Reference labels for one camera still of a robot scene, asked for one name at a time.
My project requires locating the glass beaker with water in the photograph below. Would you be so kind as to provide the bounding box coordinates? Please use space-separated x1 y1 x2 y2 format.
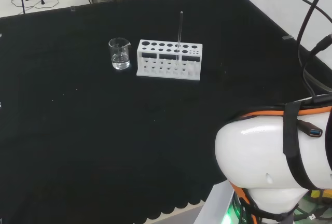
108 37 131 71

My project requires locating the black floor cable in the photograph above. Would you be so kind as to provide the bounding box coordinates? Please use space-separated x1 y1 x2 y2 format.
10 0 61 10

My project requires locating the black cable with blue plug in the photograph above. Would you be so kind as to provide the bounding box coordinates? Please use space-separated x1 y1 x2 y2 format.
295 119 324 138

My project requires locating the clear glass rod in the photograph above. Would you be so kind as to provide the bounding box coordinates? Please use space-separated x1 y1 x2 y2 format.
176 11 185 65

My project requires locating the orange cable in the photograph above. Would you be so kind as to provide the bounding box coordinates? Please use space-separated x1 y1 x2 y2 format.
229 105 332 224

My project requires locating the black bench cloth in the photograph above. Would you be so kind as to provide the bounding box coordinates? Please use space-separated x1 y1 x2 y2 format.
0 0 315 224

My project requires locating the white test tube rack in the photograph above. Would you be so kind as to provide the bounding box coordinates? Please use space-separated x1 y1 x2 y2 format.
136 39 203 81

